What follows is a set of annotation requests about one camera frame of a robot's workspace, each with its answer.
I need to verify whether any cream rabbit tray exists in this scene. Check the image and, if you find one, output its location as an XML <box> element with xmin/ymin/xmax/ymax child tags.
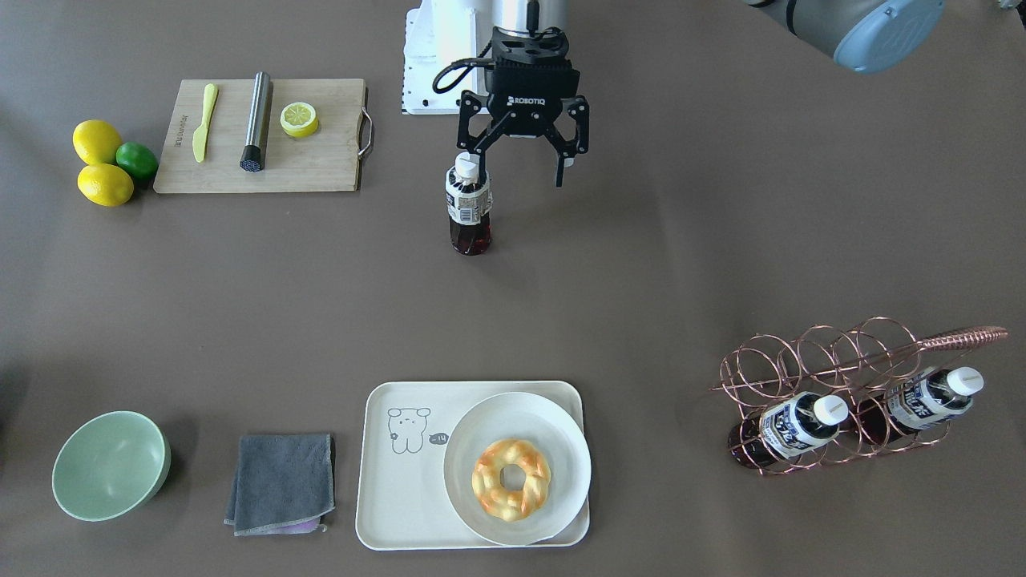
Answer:
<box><xmin>355</xmin><ymin>381</ymin><xmax>592</xmax><ymax>551</ymax></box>

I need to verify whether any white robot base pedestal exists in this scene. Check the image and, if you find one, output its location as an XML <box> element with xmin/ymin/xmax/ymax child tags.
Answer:
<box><xmin>401</xmin><ymin>1</ymin><xmax>492</xmax><ymax>115</ymax></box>

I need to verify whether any yellow lemon far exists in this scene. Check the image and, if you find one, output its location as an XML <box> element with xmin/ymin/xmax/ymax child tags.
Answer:
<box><xmin>72</xmin><ymin>119</ymin><xmax>123</xmax><ymax>165</ymax></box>

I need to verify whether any mint green bowl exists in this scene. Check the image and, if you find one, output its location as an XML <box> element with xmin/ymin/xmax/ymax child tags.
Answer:
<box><xmin>51</xmin><ymin>410</ymin><xmax>170</xmax><ymax>522</ymax></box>

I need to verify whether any tea bottle front rack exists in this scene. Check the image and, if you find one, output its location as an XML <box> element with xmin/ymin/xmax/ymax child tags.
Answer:
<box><xmin>728</xmin><ymin>392</ymin><xmax>850</xmax><ymax>469</ymax></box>

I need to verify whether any glazed twisted donut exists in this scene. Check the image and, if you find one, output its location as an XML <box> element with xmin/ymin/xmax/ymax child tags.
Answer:
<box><xmin>471</xmin><ymin>438</ymin><xmax>552</xmax><ymax>523</ymax></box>

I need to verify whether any tea bottle back rack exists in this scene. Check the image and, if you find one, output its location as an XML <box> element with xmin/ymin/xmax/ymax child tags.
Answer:
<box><xmin>856</xmin><ymin>366</ymin><xmax>985</xmax><ymax>446</ymax></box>

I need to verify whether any green lime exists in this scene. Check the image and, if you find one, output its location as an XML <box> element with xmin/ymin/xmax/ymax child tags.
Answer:
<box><xmin>115</xmin><ymin>142</ymin><xmax>159</xmax><ymax>180</ymax></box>

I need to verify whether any grey folded cloth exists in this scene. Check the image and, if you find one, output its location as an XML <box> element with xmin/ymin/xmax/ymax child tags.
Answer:
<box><xmin>224</xmin><ymin>432</ymin><xmax>336</xmax><ymax>537</ymax></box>

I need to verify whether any white round plate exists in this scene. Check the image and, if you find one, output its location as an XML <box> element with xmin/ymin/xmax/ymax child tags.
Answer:
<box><xmin>442</xmin><ymin>382</ymin><xmax>592</xmax><ymax>548</ymax></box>

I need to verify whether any bamboo cutting board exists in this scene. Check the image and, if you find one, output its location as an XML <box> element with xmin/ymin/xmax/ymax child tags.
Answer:
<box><xmin>153</xmin><ymin>78</ymin><xmax>374</xmax><ymax>195</ymax></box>

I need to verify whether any yellow lemon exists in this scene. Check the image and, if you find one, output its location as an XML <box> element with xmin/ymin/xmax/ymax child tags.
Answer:
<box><xmin>72</xmin><ymin>119</ymin><xmax>123</xmax><ymax>165</ymax></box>
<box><xmin>77</xmin><ymin>163</ymin><xmax>135</xmax><ymax>207</ymax></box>

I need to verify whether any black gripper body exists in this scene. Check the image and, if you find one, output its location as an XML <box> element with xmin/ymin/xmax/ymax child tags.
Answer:
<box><xmin>480</xmin><ymin>26</ymin><xmax>580</xmax><ymax>139</ymax></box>

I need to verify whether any tea bottle rack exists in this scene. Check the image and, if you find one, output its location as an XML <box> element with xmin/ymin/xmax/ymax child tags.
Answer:
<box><xmin>728</xmin><ymin>392</ymin><xmax>850</xmax><ymax>469</ymax></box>
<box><xmin>856</xmin><ymin>366</ymin><xmax>985</xmax><ymax>446</ymax></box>

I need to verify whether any yellow lemon near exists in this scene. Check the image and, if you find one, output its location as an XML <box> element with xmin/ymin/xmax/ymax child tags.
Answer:
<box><xmin>77</xmin><ymin>163</ymin><xmax>135</xmax><ymax>207</ymax></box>

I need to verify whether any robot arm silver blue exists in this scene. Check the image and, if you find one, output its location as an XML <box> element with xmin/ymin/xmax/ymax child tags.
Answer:
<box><xmin>447</xmin><ymin>1</ymin><xmax>945</xmax><ymax>186</ymax></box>

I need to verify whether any tea bottle carried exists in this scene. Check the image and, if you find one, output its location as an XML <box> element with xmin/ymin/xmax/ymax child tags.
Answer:
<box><xmin>446</xmin><ymin>152</ymin><xmax>492</xmax><ymax>256</ymax></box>

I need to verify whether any yellow plastic knife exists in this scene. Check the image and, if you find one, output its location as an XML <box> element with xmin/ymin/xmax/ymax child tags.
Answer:
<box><xmin>192</xmin><ymin>83</ymin><xmax>219</xmax><ymax>163</ymax></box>

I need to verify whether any half lemon slice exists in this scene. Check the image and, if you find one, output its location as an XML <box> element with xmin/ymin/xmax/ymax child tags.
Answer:
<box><xmin>279</xmin><ymin>102</ymin><xmax>320</xmax><ymax>139</ymax></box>

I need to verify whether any steel muddler black tip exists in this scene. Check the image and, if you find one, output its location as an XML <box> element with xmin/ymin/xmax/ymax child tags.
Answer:
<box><xmin>239</xmin><ymin>71</ymin><xmax>273</xmax><ymax>172</ymax></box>

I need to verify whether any copper wire bottle rack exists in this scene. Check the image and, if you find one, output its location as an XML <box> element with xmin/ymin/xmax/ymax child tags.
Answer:
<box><xmin>717</xmin><ymin>317</ymin><xmax>1008</xmax><ymax>475</ymax></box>

